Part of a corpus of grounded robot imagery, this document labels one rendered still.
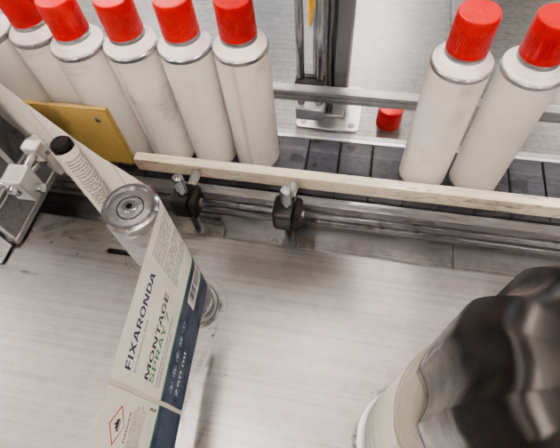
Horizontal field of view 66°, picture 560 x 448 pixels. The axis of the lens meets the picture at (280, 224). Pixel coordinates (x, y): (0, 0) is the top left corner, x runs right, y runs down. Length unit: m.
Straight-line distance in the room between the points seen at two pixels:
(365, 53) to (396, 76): 0.07
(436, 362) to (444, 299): 0.29
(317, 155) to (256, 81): 0.15
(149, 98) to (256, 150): 0.12
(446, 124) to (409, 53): 0.33
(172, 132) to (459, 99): 0.29
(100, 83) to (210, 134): 0.12
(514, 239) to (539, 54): 0.22
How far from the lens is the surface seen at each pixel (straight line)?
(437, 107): 0.42
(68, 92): 0.53
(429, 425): 0.18
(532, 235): 0.53
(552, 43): 0.40
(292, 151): 0.54
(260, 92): 0.43
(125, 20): 0.43
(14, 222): 0.55
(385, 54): 0.75
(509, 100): 0.42
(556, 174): 0.58
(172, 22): 0.41
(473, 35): 0.38
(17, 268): 0.56
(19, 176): 0.43
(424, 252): 0.53
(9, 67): 0.54
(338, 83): 0.59
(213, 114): 0.47
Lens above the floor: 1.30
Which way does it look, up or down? 60 degrees down
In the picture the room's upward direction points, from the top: 7 degrees counter-clockwise
